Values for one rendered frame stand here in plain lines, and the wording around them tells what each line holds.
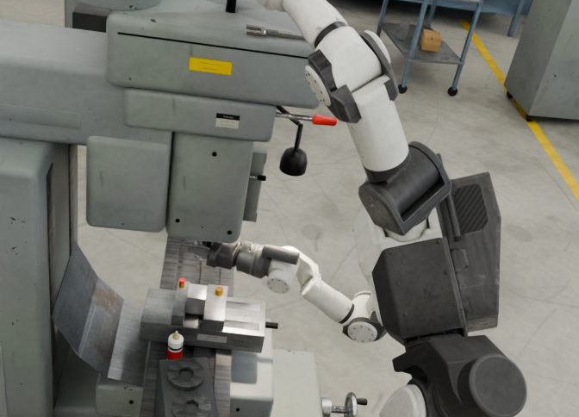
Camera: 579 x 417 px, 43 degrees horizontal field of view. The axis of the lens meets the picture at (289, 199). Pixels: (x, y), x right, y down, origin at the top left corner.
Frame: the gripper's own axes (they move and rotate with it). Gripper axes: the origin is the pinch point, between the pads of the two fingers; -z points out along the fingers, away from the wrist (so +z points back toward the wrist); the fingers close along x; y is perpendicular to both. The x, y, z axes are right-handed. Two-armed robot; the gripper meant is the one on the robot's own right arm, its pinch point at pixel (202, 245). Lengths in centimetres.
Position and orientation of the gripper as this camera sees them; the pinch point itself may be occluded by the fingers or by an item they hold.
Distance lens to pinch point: 198.0
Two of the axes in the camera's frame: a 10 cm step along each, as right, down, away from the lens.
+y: -1.4, 8.3, 5.4
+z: 9.6, 2.6, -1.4
